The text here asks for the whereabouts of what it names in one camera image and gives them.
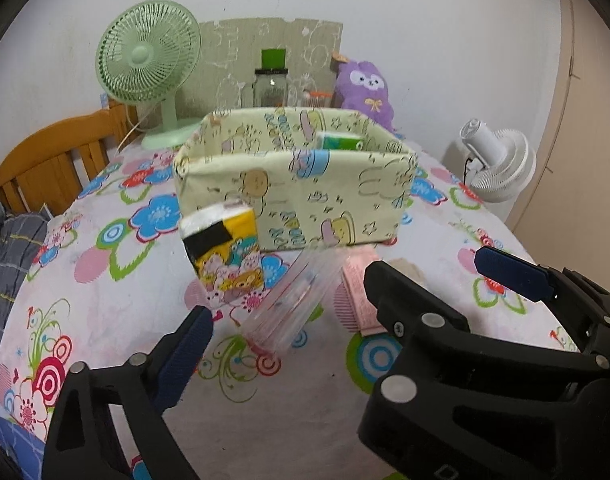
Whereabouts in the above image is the green desk fan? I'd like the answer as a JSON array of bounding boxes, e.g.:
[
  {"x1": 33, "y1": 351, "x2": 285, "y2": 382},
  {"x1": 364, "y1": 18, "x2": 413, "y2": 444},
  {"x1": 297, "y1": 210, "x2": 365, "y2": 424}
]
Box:
[{"x1": 95, "y1": 1, "x2": 203, "y2": 150}]

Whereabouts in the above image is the pink comb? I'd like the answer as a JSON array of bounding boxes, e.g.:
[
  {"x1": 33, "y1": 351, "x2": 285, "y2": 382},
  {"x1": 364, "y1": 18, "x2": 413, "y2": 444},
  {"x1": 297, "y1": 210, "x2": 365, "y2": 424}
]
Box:
[{"x1": 332, "y1": 247, "x2": 388, "y2": 336}]

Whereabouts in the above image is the purple plush toy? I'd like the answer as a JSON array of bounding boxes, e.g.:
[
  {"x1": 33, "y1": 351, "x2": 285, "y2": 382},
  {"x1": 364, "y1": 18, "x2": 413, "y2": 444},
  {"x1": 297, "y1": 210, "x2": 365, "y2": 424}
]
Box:
[{"x1": 332, "y1": 52, "x2": 398, "y2": 133}]

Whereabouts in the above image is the green patterned board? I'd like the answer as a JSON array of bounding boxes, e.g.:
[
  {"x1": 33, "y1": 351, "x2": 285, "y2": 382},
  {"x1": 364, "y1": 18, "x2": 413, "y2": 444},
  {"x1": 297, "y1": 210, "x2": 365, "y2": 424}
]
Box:
[{"x1": 192, "y1": 17, "x2": 344, "y2": 111}]

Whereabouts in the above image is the yellow cartoon fabric box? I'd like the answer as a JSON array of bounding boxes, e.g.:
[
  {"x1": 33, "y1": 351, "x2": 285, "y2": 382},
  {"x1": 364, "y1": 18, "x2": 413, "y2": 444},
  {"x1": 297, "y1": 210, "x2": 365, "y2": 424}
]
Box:
[{"x1": 174, "y1": 106, "x2": 420, "y2": 252}]

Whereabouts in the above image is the white floor fan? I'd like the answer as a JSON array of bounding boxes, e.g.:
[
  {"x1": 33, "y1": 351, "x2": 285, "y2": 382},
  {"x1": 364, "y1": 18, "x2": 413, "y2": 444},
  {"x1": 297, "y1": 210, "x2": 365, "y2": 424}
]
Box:
[{"x1": 457, "y1": 118, "x2": 537, "y2": 204}]

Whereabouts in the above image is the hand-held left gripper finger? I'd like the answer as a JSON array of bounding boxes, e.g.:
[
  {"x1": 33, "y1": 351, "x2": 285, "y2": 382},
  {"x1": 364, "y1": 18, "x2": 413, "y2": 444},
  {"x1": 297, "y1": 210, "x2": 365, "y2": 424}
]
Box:
[{"x1": 42, "y1": 305, "x2": 215, "y2": 480}]

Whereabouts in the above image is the beige door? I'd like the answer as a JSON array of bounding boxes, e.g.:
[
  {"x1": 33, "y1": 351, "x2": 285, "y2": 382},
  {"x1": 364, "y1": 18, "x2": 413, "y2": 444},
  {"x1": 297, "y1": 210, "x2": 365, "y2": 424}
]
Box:
[{"x1": 505, "y1": 0, "x2": 610, "y2": 301}]

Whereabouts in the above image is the blue grid bedsheet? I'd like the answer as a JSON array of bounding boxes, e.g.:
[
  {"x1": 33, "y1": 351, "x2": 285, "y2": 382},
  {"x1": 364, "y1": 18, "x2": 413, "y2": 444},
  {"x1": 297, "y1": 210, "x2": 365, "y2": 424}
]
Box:
[{"x1": 0, "y1": 410, "x2": 50, "y2": 480}]

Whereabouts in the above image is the grey plaid pillow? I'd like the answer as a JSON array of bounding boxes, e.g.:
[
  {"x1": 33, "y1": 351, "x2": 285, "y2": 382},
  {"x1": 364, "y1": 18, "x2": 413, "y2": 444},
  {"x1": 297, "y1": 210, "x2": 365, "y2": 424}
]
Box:
[{"x1": 0, "y1": 200, "x2": 53, "y2": 356}]

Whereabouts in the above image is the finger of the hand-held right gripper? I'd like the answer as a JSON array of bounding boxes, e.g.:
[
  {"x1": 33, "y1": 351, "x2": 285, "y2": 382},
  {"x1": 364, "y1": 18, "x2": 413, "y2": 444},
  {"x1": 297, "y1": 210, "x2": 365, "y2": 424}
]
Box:
[
  {"x1": 474, "y1": 246, "x2": 610, "y2": 367},
  {"x1": 357, "y1": 259, "x2": 610, "y2": 465}
]

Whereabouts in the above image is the green tissue packet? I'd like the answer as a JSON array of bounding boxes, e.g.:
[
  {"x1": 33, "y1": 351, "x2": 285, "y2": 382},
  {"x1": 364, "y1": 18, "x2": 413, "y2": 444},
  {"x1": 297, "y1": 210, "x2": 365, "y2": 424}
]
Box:
[{"x1": 316, "y1": 131, "x2": 364, "y2": 152}]

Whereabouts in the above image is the yellow cartoon tissue packet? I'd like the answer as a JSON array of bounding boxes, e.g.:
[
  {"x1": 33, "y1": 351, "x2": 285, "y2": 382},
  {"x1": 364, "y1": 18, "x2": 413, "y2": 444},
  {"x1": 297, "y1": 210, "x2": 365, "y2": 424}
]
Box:
[{"x1": 179, "y1": 201, "x2": 262, "y2": 306}]

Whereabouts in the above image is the white fan cord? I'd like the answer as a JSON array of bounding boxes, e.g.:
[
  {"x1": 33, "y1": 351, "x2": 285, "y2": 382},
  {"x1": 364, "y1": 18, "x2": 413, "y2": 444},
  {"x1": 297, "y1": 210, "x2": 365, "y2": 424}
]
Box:
[{"x1": 116, "y1": 105, "x2": 142, "y2": 153}]

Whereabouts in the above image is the clear plastic bag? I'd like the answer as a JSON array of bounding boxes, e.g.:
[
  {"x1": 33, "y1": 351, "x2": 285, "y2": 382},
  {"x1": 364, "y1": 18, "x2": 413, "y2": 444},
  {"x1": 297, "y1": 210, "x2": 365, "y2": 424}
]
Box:
[{"x1": 242, "y1": 245, "x2": 358, "y2": 356}]

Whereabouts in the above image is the glass jar with green lid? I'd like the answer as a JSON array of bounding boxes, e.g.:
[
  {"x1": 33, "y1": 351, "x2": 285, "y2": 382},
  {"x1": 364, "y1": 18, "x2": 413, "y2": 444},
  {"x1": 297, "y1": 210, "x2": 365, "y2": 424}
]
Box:
[{"x1": 254, "y1": 47, "x2": 291, "y2": 108}]

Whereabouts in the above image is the wooden bed headboard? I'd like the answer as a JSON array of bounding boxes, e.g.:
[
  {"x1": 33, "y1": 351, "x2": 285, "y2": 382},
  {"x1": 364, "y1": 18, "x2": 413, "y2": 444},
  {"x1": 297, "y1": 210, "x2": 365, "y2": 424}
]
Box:
[{"x1": 0, "y1": 101, "x2": 140, "y2": 216}]

